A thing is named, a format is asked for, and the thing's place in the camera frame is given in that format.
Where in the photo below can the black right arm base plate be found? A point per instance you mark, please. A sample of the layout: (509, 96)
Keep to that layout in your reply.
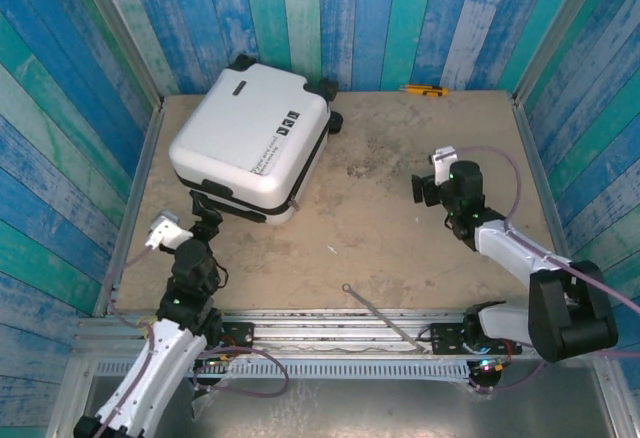
(445, 338)

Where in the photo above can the grey metal sheet panel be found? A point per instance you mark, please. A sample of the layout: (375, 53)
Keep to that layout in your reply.
(400, 408)

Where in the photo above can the yellow black utility knife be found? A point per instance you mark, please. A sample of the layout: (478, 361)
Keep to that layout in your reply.
(425, 90)

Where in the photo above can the aluminium table side rail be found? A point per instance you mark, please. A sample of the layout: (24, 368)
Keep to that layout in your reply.
(144, 158)
(545, 183)

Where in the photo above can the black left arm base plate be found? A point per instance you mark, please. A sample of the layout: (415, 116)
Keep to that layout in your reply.
(240, 333)

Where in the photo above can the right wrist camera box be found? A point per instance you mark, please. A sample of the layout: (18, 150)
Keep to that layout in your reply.
(442, 163)

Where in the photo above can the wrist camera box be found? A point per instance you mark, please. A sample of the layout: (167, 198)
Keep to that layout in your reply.
(167, 230)
(442, 163)

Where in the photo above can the aluminium corner post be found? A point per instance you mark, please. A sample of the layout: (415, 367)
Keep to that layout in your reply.
(120, 33)
(562, 23)

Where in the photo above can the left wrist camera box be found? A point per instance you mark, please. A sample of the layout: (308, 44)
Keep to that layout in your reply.
(167, 230)

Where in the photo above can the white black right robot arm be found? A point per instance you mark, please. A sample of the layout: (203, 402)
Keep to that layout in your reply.
(510, 248)

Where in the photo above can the white hard-shell suitcase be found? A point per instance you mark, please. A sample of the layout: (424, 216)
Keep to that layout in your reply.
(240, 133)

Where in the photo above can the aluminium mounting rail frame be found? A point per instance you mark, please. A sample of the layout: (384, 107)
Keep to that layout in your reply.
(325, 328)

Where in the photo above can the clear plastic scrap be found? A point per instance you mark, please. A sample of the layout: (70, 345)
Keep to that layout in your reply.
(200, 403)

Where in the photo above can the small circuit board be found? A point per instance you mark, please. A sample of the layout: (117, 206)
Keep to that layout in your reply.
(492, 365)
(215, 364)

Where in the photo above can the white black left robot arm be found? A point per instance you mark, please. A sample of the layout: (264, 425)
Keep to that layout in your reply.
(160, 358)

